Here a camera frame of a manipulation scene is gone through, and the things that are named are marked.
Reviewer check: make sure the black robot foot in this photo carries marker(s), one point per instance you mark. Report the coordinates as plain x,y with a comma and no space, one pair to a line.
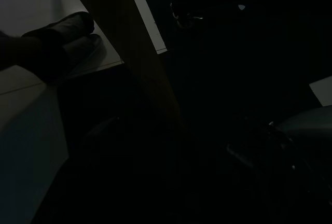
64,27

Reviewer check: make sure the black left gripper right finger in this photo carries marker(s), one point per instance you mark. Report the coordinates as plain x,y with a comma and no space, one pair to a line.
249,182

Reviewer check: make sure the small white chip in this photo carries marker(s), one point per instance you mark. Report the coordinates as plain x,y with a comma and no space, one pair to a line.
241,7

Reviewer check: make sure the brown foam mat tile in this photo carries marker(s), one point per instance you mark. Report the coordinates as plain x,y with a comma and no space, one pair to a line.
145,60

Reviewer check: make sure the white paper sheet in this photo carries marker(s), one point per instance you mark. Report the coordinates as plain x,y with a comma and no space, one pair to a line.
323,90

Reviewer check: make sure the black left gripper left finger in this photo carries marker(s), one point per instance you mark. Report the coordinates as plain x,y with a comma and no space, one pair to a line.
103,169

